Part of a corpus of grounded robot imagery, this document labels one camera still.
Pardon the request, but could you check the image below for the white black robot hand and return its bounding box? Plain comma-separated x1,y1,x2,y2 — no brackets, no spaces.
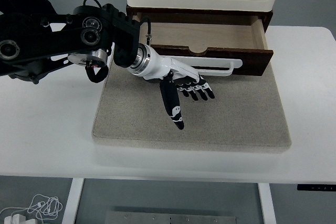
127,44,215,130

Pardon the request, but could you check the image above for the dark wooden drawer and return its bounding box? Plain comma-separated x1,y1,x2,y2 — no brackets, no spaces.
151,19,274,76

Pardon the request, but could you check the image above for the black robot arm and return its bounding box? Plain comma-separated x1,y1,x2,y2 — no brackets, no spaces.
1,4,214,129

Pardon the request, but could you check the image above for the grey felt mat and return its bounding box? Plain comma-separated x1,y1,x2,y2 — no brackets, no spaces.
92,62,291,153

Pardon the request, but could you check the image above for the right white table leg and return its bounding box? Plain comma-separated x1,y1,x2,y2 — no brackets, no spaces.
258,183,277,224

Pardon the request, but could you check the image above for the white table leg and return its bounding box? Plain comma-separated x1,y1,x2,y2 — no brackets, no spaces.
62,178,85,224
258,183,277,224

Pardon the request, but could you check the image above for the grey metal floor plate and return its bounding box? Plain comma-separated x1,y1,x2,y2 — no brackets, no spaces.
105,211,237,224

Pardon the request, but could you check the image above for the black desk control panel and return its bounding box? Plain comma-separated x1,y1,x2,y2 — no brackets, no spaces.
297,184,336,191

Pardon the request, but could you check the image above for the left white table leg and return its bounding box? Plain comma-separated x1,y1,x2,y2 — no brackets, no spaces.
62,178,85,224

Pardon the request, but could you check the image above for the white power adapter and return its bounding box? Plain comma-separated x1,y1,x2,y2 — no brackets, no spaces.
4,214,38,224

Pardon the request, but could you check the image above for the white drawer handle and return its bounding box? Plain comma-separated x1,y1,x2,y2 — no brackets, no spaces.
161,56,243,77

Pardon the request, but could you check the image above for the white charger cable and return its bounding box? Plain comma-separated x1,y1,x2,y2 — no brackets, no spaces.
0,194,64,221

